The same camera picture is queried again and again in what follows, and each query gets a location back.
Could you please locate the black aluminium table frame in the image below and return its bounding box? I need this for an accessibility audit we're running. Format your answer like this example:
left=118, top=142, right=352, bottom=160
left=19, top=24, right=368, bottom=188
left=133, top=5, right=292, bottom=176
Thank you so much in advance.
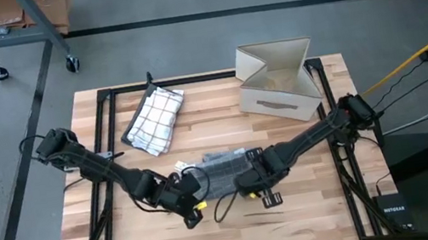
left=27, top=47, right=391, bottom=240

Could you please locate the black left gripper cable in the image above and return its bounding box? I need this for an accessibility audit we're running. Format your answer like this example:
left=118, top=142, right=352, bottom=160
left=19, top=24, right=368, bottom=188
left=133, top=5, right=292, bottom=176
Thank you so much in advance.
left=178, top=163, right=214, bottom=206

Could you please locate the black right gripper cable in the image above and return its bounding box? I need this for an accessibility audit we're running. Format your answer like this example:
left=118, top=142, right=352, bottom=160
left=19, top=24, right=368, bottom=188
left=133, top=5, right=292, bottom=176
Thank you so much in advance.
left=209, top=190, right=244, bottom=224

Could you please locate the black network switch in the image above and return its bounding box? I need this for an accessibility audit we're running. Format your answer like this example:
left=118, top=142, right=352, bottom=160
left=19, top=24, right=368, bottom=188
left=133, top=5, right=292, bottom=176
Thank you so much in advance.
left=371, top=190, right=416, bottom=237

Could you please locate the brown cardboard sheet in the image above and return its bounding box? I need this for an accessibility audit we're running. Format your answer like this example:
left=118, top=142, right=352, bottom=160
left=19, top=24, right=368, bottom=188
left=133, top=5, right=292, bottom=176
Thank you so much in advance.
left=0, top=0, right=80, bottom=46

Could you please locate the grey white-checked towel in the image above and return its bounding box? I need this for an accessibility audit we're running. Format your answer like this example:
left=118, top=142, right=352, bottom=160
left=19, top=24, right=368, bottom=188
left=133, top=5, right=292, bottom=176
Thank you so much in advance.
left=172, top=146, right=260, bottom=206

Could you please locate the yellow cable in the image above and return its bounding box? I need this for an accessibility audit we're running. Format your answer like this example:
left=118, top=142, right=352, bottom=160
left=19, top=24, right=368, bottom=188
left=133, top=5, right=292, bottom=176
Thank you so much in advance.
left=351, top=25, right=428, bottom=98

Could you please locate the white red-checked towel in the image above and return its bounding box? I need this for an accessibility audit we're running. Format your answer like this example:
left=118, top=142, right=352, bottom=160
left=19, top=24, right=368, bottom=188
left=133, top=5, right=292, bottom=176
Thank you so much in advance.
left=118, top=82, right=195, bottom=162

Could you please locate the black floor cable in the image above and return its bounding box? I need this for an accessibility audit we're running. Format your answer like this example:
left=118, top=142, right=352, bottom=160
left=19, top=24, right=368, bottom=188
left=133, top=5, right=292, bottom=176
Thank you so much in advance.
left=369, top=63, right=428, bottom=112

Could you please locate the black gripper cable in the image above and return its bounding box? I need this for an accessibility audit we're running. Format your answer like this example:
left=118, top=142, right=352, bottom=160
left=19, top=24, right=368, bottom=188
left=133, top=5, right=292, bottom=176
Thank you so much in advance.
left=209, top=190, right=244, bottom=224
left=178, top=163, right=214, bottom=206

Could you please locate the beige fabric storage box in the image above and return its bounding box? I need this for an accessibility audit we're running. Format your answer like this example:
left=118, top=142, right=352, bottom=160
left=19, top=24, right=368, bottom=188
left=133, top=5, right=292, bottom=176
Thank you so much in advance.
left=229, top=34, right=327, bottom=133

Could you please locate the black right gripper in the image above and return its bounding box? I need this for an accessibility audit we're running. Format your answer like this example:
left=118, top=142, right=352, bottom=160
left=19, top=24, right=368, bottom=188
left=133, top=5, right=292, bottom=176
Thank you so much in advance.
left=229, top=141, right=298, bottom=214

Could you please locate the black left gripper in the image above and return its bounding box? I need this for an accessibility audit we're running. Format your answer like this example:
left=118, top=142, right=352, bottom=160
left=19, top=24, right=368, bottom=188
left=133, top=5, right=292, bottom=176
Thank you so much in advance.
left=151, top=167, right=211, bottom=235

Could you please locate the small black mount bracket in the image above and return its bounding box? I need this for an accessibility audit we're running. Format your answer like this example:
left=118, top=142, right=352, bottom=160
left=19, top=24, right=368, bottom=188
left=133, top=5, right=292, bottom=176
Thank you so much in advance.
left=94, top=148, right=126, bottom=163

